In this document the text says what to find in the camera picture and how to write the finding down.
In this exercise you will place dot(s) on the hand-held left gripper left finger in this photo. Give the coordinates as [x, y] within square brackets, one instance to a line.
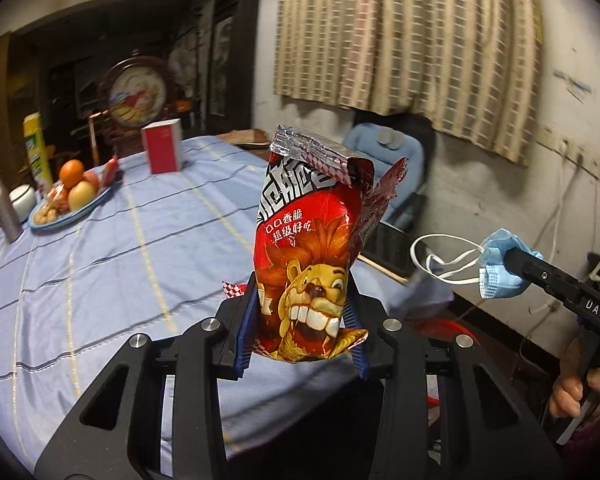
[242, 332]

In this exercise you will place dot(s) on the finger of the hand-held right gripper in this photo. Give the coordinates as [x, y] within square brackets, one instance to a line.
[545, 275]

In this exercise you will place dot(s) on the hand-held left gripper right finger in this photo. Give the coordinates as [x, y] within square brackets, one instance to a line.
[356, 355]

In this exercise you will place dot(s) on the blue face mask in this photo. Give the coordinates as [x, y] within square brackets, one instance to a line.
[500, 270]

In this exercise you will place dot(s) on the red plastic basket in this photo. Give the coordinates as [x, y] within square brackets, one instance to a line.
[445, 327]

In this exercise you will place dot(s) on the red lion snack bag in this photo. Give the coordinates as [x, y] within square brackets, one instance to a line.
[305, 240]

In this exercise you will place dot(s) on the person's right hand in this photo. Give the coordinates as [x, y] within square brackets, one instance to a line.
[567, 380]

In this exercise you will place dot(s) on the black phone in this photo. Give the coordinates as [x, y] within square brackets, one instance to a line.
[390, 252]

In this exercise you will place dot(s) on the blue striped tablecloth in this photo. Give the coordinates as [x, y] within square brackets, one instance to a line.
[155, 240]

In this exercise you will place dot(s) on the black chair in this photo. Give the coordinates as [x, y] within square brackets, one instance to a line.
[420, 200]

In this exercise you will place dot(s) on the red box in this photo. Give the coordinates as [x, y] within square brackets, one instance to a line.
[160, 147]

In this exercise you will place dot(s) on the small red snack packet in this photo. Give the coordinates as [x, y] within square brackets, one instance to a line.
[109, 172]

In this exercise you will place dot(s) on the apple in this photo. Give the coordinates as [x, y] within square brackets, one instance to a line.
[82, 195]

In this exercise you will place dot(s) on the blue oval plate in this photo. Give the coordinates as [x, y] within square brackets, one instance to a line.
[55, 225]

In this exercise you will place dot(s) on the wrapped pastry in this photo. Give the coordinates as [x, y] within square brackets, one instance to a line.
[59, 197]

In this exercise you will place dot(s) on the pile of round biscuits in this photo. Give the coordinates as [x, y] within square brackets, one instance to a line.
[45, 216]

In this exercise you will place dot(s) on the orange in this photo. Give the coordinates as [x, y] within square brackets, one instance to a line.
[71, 172]

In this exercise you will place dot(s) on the pale green ceramic jar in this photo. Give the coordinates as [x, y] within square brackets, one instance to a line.
[22, 200]

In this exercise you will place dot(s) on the round embroidered table screen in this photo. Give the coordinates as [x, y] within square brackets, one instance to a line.
[135, 95]

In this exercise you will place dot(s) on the metal water bottle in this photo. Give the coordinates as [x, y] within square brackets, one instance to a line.
[2, 205]

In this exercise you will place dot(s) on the dark framed painting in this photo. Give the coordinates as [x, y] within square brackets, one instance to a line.
[225, 60]

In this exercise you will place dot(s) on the yellow spray can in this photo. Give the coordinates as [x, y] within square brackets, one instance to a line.
[36, 150]

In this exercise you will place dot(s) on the checked curtain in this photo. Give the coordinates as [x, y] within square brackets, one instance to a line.
[405, 35]

